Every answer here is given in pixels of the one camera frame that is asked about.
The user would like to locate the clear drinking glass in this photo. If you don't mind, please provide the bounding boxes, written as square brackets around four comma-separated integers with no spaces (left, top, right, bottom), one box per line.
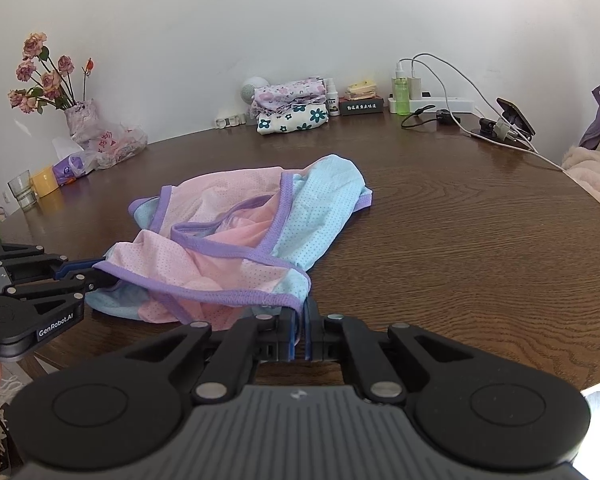
[7,170,40,212]

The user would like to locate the clear plastic bag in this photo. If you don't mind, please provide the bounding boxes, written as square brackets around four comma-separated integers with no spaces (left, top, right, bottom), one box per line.
[52,122,149,171]

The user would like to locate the pale purple vase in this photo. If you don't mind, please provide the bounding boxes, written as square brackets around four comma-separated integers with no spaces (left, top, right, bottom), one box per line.
[63,100,104,144]

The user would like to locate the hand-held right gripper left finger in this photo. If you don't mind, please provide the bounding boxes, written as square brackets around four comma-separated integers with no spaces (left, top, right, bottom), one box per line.
[124,308,301,404]

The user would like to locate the yellow cup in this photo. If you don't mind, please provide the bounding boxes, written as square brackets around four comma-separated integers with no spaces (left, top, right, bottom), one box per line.
[30,167,61,197]

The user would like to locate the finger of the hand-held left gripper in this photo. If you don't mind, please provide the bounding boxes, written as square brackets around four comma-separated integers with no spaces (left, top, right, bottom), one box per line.
[0,243,107,284]
[4,271,122,332]

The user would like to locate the folded purple floral cloth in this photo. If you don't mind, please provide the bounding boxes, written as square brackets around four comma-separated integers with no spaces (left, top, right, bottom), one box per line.
[250,79,328,117]

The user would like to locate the black cable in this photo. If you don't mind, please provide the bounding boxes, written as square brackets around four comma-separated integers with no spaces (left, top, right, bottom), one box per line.
[400,105,454,130]

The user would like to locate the white round speaker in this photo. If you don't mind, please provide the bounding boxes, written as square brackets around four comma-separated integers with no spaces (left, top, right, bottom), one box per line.
[241,76,270,104]

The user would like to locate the black box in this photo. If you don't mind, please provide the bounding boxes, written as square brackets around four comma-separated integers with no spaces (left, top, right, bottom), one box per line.
[339,95,385,117]

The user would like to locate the folded white teal-flowered cloth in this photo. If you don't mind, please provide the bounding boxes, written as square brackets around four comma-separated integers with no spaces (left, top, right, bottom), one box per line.
[256,104,330,136]

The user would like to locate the pink and blue mesh garment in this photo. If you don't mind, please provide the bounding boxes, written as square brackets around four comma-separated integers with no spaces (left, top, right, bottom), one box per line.
[85,155,374,326]

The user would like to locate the purple tissue pack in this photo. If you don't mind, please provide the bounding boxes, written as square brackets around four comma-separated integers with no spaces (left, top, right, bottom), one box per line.
[52,154,97,186]

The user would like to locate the small white bottle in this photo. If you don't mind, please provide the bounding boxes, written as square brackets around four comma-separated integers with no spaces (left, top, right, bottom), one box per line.
[324,78,341,117]

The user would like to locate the white power strip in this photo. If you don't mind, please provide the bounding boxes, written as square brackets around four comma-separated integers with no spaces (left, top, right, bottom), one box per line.
[387,96,475,115]

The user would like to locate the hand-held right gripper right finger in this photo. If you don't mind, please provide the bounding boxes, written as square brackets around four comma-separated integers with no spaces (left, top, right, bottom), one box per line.
[304,299,474,404]

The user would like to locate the green spray bottle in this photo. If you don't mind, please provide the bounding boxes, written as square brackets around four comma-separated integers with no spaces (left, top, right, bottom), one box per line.
[391,61,412,116]

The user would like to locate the dried pink roses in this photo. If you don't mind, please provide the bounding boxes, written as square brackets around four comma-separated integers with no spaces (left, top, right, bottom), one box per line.
[7,32,97,114]

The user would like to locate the black phone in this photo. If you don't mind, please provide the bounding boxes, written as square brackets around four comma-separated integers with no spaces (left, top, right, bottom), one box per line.
[496,97,536,144]

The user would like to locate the white charging cable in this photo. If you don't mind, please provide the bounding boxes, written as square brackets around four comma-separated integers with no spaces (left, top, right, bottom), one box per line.
[419,66,569,172]
[409,52,506,121]

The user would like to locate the stack of yellow boxes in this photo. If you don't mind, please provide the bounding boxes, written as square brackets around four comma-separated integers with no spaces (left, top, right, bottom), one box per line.
[344,80,379,101]

